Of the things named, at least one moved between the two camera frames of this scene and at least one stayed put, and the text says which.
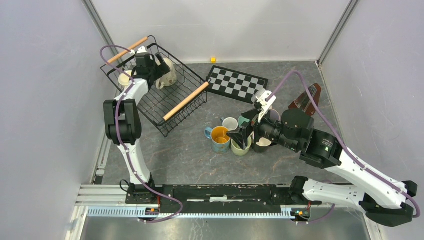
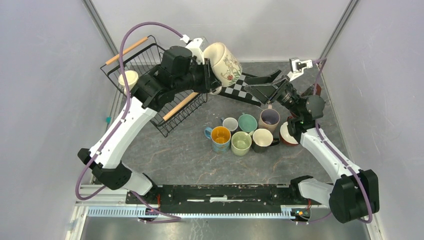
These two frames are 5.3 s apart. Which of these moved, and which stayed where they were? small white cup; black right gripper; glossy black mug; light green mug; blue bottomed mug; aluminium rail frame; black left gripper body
Moved: black right gripper; black left gripper body
Stayed: glossy black mug; aluminium rail frame; small white cup; light green mug; blue bottomed mug
